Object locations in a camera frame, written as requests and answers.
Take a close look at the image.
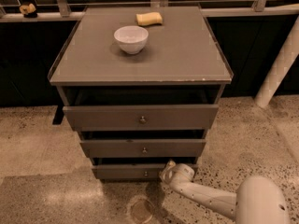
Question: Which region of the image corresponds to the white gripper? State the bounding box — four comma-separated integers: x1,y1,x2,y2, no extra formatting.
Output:
159,160,194,185

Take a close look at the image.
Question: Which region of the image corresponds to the grey bottom drawer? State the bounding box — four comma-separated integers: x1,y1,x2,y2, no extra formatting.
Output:
92,162,199,181

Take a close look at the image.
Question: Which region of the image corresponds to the grey drawer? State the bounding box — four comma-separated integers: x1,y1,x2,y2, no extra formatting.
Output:
80,139,206,158
64,105,219,132
92,162,199,181

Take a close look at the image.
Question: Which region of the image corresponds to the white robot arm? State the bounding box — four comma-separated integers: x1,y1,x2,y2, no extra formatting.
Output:
160,161,291,224

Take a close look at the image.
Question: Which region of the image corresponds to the grey middle drawer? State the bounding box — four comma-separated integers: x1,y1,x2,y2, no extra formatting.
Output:
80,139,206,158

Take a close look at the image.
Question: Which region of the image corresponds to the grey top drawer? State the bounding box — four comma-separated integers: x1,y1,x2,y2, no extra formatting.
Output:
64,105,219,132

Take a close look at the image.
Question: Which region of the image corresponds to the grey drawer cabinet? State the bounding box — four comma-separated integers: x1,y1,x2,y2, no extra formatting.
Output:
49,7,233,167

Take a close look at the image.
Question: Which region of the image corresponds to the round floor drain cover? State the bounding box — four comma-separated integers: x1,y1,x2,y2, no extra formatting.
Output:
127,196,154,224

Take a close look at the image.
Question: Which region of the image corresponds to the white ceramic bowl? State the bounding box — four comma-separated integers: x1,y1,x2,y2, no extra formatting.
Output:
114,25,149,54

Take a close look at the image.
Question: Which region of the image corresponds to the yellow sponge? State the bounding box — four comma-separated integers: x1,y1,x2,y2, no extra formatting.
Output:
136,12,163,26

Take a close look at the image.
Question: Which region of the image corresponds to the white diagonal pole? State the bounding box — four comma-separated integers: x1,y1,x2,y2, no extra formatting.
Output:
254,17,299,108

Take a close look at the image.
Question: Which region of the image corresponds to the metal window railing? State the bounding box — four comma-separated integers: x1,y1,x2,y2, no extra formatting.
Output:
0,0,299,24

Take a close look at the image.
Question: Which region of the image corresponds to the small yellow black object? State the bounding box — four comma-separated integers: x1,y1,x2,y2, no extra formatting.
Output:
19,2,37,18

